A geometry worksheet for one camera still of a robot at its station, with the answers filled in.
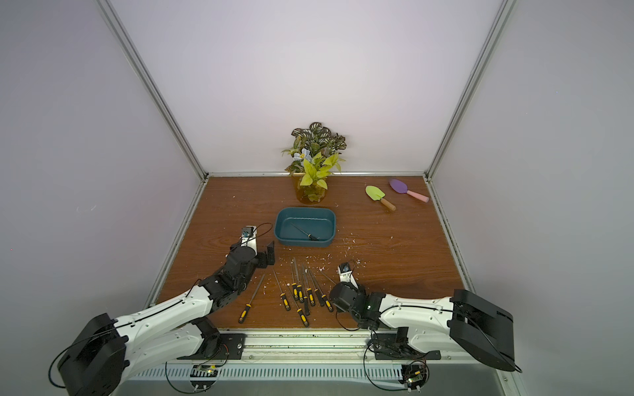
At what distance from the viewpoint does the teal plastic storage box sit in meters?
0.97

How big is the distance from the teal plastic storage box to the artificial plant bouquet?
0.60 feet

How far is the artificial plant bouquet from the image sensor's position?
→ 0.97 m
